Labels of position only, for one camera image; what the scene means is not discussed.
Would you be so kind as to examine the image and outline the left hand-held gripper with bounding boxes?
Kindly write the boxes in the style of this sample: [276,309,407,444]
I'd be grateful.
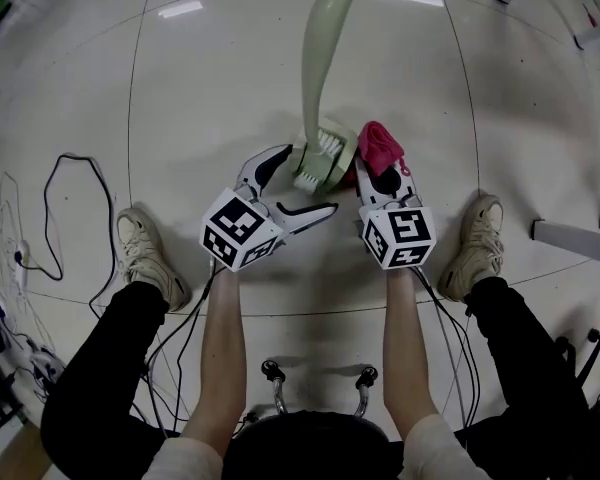
[201,143,341,272]

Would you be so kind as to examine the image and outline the white power strip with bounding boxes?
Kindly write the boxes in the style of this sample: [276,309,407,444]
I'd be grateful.
[8,239,32,290]

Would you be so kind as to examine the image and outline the right hand-held gripper cable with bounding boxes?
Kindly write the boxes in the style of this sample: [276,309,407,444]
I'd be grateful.
[412,264,482,432]

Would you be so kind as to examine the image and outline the left hand-held gripper cable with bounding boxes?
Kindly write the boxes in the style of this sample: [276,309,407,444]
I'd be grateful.
[138,262,217,437]

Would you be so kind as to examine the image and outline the person's beige shoe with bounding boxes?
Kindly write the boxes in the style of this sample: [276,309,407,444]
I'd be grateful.
[438,193,506,304]
[115,206,193,314]

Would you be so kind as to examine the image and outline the black chair base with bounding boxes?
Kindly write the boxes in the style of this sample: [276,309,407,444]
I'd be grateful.
[553,327,600,390]

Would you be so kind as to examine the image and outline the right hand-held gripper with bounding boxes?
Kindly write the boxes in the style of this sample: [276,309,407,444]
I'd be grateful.
[354,159,438,271]

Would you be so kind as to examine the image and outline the person's left beige shoe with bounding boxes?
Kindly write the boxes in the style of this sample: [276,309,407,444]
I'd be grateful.
[115,206,193,314]

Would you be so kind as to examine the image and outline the cardboard box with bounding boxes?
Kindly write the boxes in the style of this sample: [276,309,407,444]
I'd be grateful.
[0,421,52,480]

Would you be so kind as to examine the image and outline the pale green brush holder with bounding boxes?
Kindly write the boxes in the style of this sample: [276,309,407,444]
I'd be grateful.
[323,120,360,193]

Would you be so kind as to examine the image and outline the red cloth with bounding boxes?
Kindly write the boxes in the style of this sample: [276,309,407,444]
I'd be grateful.
[342,120,413,189]

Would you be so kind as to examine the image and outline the white cable bundle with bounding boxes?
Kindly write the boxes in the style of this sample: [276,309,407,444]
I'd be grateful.
[0,171,57,364]

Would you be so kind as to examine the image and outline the person's right forearm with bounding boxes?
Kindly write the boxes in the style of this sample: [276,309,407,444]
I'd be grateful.
[381,264,442,442]

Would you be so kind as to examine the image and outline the person's left forearm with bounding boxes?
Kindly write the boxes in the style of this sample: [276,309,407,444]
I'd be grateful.
[178,263,249,452]

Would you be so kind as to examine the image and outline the black floor cable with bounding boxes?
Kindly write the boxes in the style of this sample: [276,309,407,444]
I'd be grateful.
[43,153,119,320]

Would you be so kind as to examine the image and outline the hand-held gripper cable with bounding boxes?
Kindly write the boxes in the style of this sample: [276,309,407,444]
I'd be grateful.
[138,262,217,437]
[412,264,482,432]

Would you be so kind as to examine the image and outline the black stool with chrome legs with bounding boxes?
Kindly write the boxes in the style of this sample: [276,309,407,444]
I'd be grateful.
[219,359,392,480]

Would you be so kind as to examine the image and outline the person's black trousers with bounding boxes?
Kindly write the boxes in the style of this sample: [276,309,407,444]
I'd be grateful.
[39,274,600,480]

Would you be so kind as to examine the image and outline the person's white shirt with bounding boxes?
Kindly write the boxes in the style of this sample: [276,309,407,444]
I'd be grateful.
[141,412,492,480]

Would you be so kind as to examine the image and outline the pale green toilet brush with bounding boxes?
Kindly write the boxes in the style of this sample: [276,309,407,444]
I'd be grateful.
[292,0,365,193]

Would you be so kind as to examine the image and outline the person's right beige shoe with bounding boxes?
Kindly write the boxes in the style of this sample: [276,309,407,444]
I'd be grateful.
[438,193,506,304]

